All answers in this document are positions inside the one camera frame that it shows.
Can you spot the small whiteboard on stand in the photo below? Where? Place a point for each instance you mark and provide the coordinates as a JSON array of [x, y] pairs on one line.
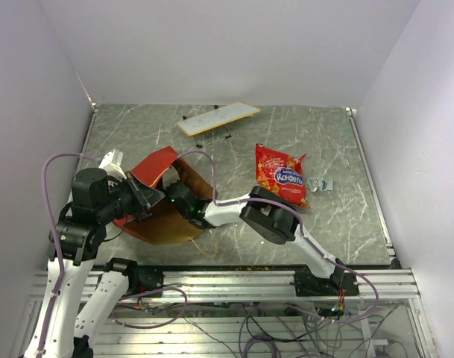
[[219, 117]]

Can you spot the red and brown paper bag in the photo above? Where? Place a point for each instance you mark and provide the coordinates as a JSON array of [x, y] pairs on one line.
[[165, 226]]

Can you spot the small white blue wrapper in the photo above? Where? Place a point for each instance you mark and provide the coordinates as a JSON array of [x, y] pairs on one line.
[[320, 185]]

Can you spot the red candy bag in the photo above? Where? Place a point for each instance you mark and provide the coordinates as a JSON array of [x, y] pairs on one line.
[[281, 174]]

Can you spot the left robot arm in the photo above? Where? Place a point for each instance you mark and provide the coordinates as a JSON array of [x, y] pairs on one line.
[[66, 328]]

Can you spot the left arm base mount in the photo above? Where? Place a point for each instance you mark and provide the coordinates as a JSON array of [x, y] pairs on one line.
[[145, 279]]

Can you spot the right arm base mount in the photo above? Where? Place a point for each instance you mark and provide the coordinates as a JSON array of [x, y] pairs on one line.
[[307, 285]]

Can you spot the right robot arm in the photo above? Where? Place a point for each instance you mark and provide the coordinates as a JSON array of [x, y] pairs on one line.
[[270, 216]]

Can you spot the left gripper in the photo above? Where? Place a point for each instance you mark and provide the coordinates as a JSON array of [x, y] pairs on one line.
[[144, 197]]

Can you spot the aluminium rail frame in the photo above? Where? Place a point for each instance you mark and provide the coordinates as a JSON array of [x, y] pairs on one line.
[[240, 311]]

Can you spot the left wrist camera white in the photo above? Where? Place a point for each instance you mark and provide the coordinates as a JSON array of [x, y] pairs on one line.
[[111, 164]]

